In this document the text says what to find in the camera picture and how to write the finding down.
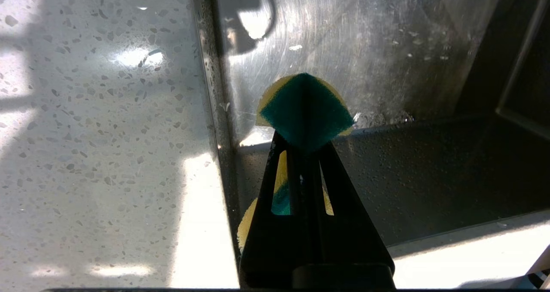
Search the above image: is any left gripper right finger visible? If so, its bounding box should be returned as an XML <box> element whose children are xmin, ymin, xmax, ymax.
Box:
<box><xmin>302</xmin><ymin>141</ymin><xmax>396</xmax><ymax>289</ymax></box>

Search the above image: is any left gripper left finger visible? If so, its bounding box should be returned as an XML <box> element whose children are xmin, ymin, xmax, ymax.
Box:
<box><xmin>238</xmin><ymin>131</ymin><xmax>305</xmax><ymax>289</ymax></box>

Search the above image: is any yellow green scrub sponge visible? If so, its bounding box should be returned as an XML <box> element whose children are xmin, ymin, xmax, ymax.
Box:
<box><xmin>237</xmin><ymin>72</ymin><xmax>355</xmax><ymax>253</ymax></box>

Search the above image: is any stainless steel sink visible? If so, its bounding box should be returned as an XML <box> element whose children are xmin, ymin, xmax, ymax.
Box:
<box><xmin>189</xmin><ymin>0</ymin><xmax>550</xmax><ymax>258</ymax></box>

